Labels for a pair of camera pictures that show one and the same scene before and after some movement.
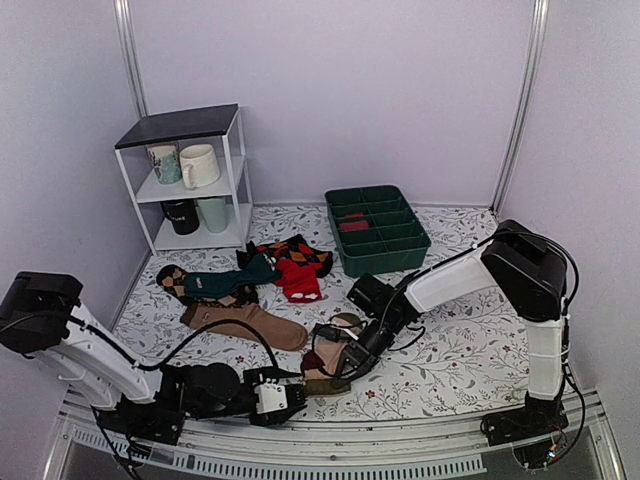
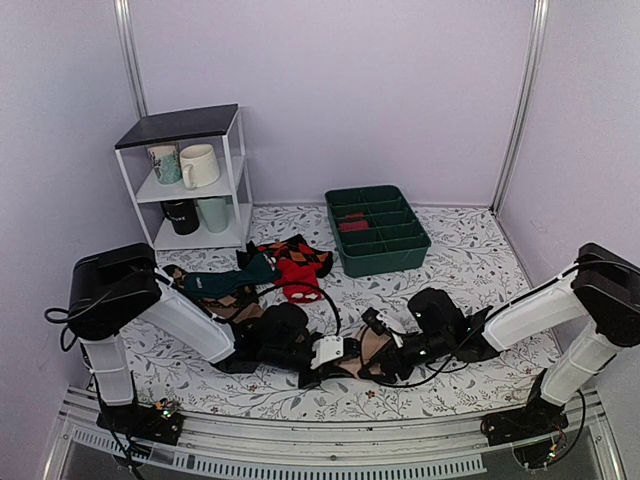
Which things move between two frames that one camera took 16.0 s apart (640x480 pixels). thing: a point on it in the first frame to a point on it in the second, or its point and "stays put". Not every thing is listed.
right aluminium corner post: x=525 y=107 stays put
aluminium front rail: x=446 y=448 stays put
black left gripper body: x=260 y=375 to x=323 y=371
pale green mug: x=215 y=213 stays put
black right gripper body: x=375 y=351 to x=391 y=352
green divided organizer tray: x=376 y=230 stays put
